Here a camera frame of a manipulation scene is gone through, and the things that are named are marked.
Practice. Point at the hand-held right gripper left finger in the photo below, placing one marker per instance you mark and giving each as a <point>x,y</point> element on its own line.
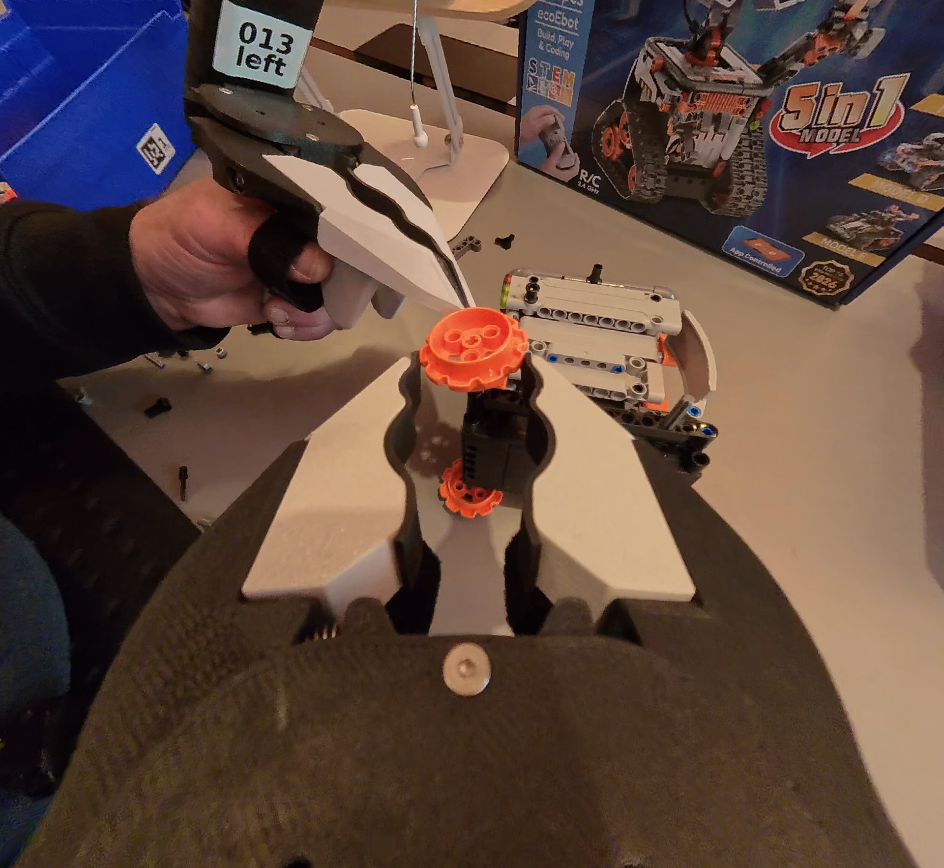
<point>332,514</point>

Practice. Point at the dark perforated mat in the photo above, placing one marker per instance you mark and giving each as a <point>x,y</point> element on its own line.
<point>96,514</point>

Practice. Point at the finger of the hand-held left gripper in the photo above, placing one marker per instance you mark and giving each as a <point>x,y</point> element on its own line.
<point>361,233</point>
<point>413,208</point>

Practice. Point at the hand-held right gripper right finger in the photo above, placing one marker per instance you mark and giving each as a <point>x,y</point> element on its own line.
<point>612,514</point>

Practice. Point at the person's left hand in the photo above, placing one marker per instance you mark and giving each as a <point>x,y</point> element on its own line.
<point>192,256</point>

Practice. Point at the blue parts bin with tag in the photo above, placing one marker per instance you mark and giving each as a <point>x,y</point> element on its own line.
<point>74,108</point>

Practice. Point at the orange gear wheel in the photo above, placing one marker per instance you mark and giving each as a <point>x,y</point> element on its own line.
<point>472,351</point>

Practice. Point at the person's leg in jeans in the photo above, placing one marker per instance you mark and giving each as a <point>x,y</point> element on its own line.
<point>29,624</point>

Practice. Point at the blue robot kit box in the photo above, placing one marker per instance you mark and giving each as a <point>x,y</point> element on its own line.
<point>664,182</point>

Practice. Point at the short black pin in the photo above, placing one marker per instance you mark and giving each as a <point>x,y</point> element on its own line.
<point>182,483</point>
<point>157,408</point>

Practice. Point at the grey angled beam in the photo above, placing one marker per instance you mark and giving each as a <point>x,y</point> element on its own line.
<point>466,243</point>

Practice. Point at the building block robot chassis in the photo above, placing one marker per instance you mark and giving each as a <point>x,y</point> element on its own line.
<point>590,315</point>

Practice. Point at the long black holed beam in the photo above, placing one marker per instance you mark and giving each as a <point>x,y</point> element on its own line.
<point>664,425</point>

